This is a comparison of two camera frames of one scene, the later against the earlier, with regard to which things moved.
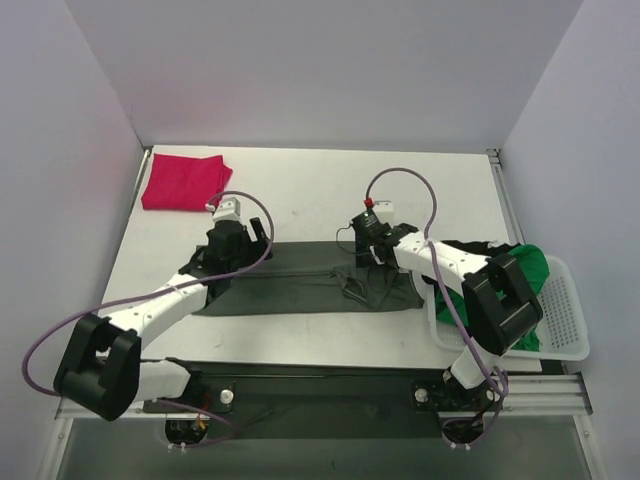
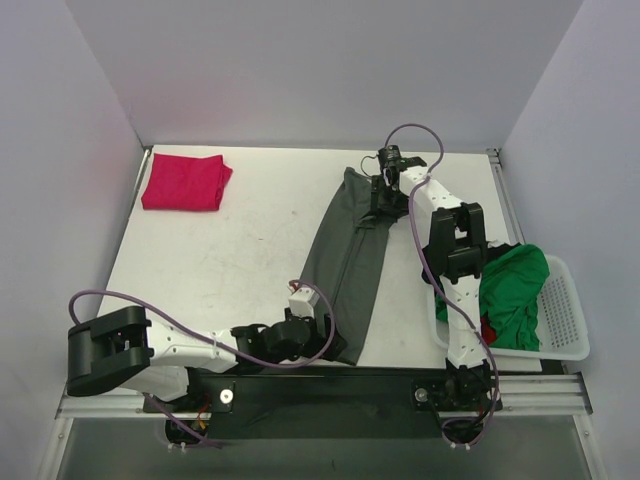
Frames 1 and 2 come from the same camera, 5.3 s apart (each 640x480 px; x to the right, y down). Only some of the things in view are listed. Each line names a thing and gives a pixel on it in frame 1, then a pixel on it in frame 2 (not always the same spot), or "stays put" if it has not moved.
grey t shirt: (316, 277) -> (342, 264)
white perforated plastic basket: (562, 329) stays put
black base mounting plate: (326, 401) stays put
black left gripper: (248, 240) -> (326, 332)
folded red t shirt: (184, 183) stays put
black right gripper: (364, 248) -> (378, 195)
